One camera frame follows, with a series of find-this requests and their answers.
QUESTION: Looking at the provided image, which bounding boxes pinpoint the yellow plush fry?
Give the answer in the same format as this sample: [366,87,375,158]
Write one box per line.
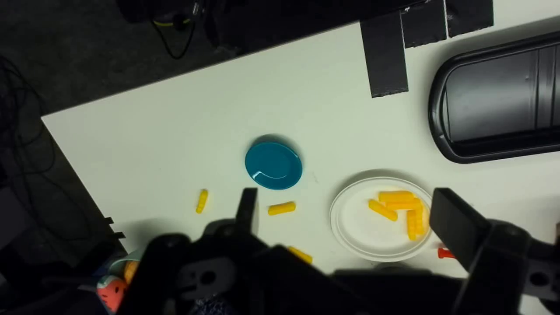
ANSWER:
[368,200,400,223]
[197,190,211,214]
[407,211,428,242]
[268,202,298,216]
[288,248,314,265]
[379,192,417,204]
[384,200,424,213]

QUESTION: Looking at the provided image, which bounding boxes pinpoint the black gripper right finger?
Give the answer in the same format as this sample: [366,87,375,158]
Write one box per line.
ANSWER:
[429,188,491,272]

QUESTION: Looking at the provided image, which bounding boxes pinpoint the white paper plate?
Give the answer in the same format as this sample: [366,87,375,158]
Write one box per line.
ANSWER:
[330,176,435,263]

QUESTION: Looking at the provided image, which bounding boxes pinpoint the teal blue plate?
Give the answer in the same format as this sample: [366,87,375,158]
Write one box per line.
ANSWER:
[244,139,303,192]

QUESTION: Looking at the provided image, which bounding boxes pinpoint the black toy pot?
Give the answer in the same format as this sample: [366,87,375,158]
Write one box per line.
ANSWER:
[428,34,560,165]

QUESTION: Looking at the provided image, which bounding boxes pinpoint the orange toy ketchup bottle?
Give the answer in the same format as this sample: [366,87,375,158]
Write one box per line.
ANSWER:
[438,248,456,260]

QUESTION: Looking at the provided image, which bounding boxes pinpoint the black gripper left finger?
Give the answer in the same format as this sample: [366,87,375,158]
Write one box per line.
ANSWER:
[237,188,258,230]

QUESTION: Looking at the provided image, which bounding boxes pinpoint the black foam pad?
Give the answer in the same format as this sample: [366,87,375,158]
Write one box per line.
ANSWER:
[361,13,408,99]
[401,0,447,48]

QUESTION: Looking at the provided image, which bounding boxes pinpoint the colourful toy pile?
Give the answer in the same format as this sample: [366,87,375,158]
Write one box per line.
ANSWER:
[93,258,141,315]

